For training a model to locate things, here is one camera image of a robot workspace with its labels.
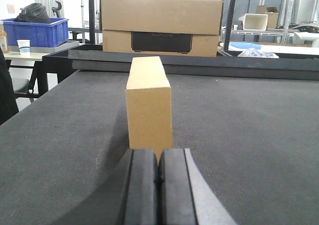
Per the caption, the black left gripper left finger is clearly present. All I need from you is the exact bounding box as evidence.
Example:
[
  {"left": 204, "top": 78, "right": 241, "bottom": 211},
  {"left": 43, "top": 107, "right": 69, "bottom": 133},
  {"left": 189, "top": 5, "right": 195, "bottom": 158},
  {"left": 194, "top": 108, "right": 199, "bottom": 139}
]
[{"left": 117, "top": 149, "right": 158, "bottom": 225}]

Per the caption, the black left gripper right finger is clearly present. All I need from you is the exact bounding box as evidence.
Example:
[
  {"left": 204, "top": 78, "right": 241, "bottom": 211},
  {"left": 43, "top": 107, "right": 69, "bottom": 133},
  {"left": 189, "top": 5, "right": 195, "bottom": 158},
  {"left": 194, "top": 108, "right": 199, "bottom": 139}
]
[{"left": 159, "top": 148, "right": 236, "bottom": 225}]

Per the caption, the small brown cardboard package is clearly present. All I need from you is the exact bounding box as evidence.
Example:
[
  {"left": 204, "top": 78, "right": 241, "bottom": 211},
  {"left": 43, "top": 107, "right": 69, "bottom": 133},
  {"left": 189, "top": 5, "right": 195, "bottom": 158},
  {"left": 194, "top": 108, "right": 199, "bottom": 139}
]
[{"left": 126, "top": 56, "right": 173, "bottom": 159}]

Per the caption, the large brown cardboard box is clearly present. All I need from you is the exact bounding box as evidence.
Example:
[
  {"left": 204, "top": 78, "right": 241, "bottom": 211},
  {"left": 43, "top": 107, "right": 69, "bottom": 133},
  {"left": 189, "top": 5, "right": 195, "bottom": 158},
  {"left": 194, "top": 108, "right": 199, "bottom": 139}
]
[{"left": 100, "top": 0, "right": 223, "bottom": 57}]

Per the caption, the small background cardboard box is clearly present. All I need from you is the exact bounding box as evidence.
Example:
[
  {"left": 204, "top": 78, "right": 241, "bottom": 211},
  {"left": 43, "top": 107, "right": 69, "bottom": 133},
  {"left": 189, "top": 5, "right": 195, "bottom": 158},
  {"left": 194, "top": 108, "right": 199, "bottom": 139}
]
[{"left": 257, "top": 5, "right": 279, "bottom": 29}]

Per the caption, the black foam table border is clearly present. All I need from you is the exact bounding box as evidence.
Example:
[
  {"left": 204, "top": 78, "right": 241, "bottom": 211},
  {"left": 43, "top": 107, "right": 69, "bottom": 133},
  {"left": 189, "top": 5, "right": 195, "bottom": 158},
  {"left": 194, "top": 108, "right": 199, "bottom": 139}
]
[{"left": 68, "top": 44, "right": 319, "bottom": 81}]

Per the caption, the clear plastic bag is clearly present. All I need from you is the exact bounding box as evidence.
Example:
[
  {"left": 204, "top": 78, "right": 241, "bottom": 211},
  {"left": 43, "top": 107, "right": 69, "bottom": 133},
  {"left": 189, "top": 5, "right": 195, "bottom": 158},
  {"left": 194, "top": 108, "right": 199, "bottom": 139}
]
[{"left": 238, "top": 48, "right": 279, "bottom": 59}]

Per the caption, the person in black clothing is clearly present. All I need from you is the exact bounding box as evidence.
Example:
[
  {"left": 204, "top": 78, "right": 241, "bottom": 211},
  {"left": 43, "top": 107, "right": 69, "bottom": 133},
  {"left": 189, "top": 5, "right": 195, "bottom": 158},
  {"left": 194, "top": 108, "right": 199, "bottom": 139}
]
[{"left": 0, "top": 50, "right": 19, "bottom": 124}]

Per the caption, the blue flat sheet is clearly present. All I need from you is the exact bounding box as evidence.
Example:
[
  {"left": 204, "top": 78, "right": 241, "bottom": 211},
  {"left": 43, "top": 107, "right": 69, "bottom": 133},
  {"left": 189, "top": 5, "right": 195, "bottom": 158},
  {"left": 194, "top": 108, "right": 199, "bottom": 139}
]
[{"left": 229, "top": 41, "right": 261, "bottom": 50}]

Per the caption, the white open bin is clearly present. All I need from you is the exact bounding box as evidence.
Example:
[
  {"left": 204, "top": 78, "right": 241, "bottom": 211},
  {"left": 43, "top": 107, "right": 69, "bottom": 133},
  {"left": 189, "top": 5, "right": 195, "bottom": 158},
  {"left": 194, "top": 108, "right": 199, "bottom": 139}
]
[{"left": 238, "top": 13, "right": 268, "bottom": 31}]

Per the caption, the blue plastic crate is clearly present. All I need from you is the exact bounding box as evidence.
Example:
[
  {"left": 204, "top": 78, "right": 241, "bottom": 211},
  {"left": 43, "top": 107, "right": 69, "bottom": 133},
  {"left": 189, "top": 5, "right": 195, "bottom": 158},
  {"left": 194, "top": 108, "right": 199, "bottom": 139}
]
[{"left": 2, "top": 18, "right": 68, "bottom": 48}]

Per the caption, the white paper cup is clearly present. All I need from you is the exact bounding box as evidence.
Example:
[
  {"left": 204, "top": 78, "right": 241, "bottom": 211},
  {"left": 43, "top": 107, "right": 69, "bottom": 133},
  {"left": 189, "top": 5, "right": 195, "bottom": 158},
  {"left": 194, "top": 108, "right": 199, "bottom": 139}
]
[{"left": 17, "top": 39, "right": 30, "bottom": 56}]

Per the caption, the black office chair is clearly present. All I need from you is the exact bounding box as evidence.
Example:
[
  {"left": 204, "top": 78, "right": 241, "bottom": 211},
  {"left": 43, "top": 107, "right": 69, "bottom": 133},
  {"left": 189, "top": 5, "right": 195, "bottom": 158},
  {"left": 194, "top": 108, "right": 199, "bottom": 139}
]
[{"left": 52, "top": 0, "right": 62, "bottom": 18}]

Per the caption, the orange drink bottle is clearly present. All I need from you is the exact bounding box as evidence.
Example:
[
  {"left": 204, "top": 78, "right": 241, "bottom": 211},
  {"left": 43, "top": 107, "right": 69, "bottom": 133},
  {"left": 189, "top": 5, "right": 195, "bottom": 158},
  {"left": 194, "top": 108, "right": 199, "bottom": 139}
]
[{"left": 0, "top": 21, "right": 9, "bottom": 53}]

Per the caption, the black bag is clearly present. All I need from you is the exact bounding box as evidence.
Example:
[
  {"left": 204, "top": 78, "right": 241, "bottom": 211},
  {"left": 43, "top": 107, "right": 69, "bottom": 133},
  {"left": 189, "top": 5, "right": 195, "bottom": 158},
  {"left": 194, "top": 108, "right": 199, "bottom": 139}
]
[{"left": 14, "top": 2, "right": 51, "bottom": 23}]

